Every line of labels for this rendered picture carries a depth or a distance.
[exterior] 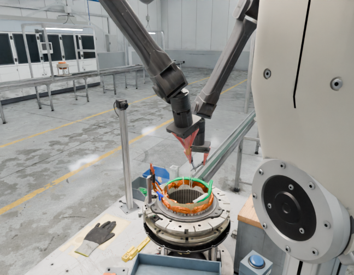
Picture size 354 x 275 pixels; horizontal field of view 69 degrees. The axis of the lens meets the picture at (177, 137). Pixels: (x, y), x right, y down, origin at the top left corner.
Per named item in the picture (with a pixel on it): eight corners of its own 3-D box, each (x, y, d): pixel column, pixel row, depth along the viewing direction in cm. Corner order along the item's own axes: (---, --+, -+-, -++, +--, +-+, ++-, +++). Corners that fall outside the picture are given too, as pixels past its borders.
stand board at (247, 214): (253, 194, 110) (253, 189, 109) (301, 208, 100) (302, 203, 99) (236, 220, 94) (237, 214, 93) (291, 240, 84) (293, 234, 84)
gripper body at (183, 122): (166, 132, 79) (161, 112, 75) (187, 117, 85) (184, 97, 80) (181, 139, 75) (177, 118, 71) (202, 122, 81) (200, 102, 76)
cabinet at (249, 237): (247, 242, 119) (253, 194, 110) (289, 259, 109) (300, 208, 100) (231, 272, 103) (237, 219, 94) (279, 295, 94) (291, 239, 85)
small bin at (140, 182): (161, 192, 158) (160, 181, 155) (148, 204, 146) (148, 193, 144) (139, 186, 165) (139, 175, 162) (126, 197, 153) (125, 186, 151)
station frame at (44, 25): (79, 72, 780) (73, 27, 734) (99, 74, 744) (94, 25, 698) (31, 78, 650) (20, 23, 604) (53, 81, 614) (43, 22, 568)
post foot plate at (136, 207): (140, 208, 143) (140, 207, 142) (126, 215, 137) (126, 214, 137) (133, 201, 149) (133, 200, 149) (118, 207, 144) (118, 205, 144)
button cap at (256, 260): (247, 261, 77) (247, 258, 77) (254, 254, 80) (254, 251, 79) (259, 269, 74) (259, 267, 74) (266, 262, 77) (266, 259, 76)
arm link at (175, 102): (175, 96, 69) (192, 89, 71) (162, 88, 74) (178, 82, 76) (178, 118, 73) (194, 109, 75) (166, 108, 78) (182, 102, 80)
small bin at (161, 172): (173, 180, 172) (173, 170, 169) (164, 190, 160) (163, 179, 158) (152, 174, 179) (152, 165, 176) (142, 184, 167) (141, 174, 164)
